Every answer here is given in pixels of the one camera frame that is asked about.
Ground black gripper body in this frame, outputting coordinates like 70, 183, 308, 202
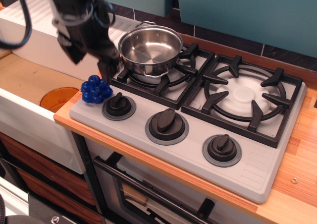
57, 18, 119, 59

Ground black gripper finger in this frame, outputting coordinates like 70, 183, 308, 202
98, 54, 121, 83
57, 34, 86, 64

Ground blue toy blueberry cluster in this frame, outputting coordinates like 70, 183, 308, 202
80, 75, 113, 104

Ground stainless steel pan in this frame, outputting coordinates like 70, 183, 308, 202
118, 21, 183, 78

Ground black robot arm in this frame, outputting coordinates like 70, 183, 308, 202
50, 0, 120, 83

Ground black left stove knob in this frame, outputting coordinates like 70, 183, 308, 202
102, 92, 136, 121

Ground black stove knob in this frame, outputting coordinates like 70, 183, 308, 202
102, 92, 136, 121
202, 134, 242, 168
145, 108, 189, 146

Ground black middle stove knob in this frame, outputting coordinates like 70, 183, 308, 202
145, 108, 189, 146

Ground grey toy stove top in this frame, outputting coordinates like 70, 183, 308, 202
68, 33, 308, 204

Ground black right stove knob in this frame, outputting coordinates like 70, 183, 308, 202
202, 134, 242, 168

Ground white toy sink unit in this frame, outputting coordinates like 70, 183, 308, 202
0, 0, 99, 174

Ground black left burner grate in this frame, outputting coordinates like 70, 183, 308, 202
111, 43, 215, 110

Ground black burner grate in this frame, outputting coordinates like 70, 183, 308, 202
181, 55, 307, 148
111, 43, 215, 110

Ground wooden drawer fronts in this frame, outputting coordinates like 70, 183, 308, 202
0, 134, 105, 224

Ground black right burner grate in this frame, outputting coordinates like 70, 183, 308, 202
181, 55, 307, 148

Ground black braided cable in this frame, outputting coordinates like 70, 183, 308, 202
0, 0, 33, 50

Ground oven door with black handle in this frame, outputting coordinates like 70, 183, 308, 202
93, 152, 253, 224

